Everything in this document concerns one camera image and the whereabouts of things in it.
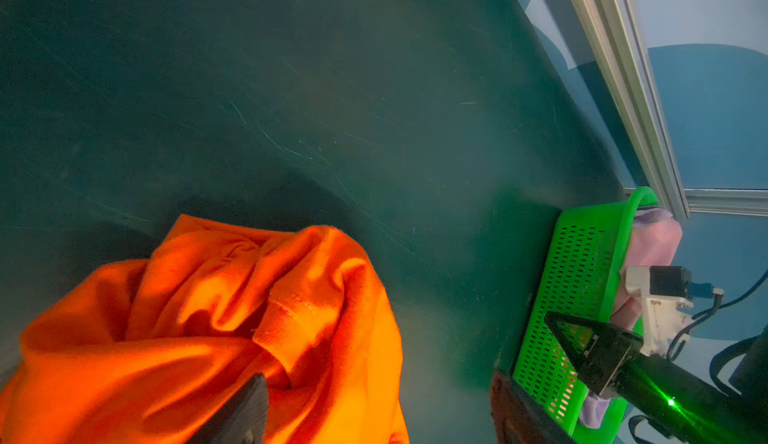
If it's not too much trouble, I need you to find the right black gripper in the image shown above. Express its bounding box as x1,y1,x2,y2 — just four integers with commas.
544,311,643,398

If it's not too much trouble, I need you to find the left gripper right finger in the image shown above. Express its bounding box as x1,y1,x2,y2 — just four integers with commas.
490,370,574,444

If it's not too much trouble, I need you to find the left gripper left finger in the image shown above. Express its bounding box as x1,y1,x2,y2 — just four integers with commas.
188,374,269,444

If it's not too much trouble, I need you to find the green plastic basket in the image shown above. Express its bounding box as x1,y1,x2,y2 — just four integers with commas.
513,187,659,443

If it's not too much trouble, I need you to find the orange t shirt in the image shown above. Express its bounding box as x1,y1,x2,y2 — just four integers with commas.
1,215,409,443

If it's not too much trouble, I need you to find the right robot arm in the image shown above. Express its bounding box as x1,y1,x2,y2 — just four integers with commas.
545,311,767,443

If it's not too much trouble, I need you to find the purple t shirt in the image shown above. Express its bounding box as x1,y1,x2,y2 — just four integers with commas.
579,391,611,429

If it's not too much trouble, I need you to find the pink t shirt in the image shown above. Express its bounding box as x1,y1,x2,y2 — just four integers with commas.
610,206,683,331

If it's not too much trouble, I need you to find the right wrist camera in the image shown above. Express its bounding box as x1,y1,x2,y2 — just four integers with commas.
625,266,693,356

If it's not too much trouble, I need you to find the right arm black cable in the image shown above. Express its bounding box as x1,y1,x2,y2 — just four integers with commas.
665,269,768,361

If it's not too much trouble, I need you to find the aluminium back frame rail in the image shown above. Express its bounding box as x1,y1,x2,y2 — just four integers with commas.
623,187,768,217

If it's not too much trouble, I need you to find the aluminium right frame post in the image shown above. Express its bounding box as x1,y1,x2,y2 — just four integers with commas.
571,0,691,224

